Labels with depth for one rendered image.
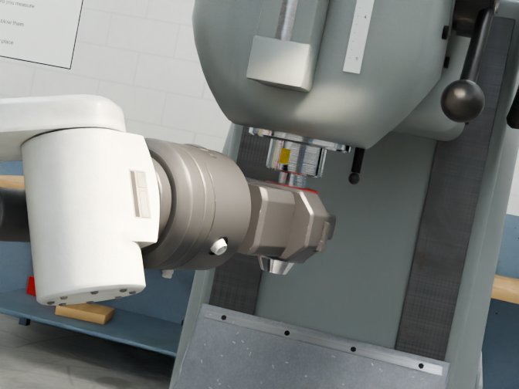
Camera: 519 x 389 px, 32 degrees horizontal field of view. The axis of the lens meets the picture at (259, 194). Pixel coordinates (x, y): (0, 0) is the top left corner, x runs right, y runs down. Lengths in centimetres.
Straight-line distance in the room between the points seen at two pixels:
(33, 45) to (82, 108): 509
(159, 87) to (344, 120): 463
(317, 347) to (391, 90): 52
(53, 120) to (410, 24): 27
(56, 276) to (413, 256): 65
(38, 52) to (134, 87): 66
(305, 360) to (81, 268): 62
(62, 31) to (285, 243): 493
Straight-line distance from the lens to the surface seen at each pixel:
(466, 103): 62
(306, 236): 66
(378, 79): 65
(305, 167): 72
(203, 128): 517
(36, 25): 564
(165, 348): 451
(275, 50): 62
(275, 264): 73
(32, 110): 54
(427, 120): 83
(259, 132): 71
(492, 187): 110
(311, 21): 62
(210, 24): 68
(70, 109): 54
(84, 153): 54
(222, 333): 113
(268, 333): 113
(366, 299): 111
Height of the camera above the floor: 130
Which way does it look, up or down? 3 degrees down
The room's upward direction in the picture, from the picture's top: 11 degrees clockwise
